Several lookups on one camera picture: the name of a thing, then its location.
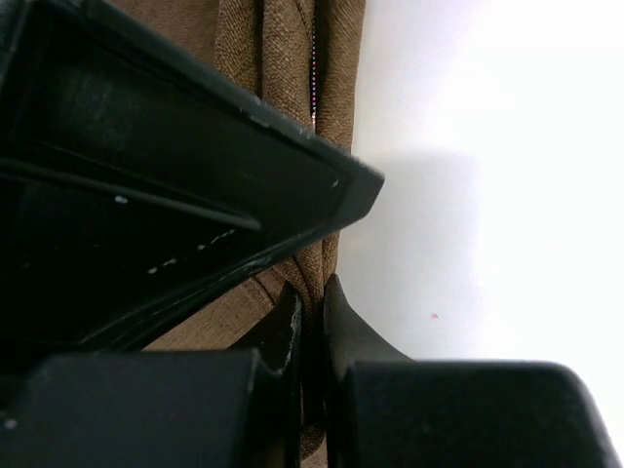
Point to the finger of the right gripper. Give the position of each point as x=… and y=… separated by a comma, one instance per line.
x=139, y=184

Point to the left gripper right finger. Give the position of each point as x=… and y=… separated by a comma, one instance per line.
x=385, y=409

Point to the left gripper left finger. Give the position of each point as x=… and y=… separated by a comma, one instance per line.
x=238, y=407

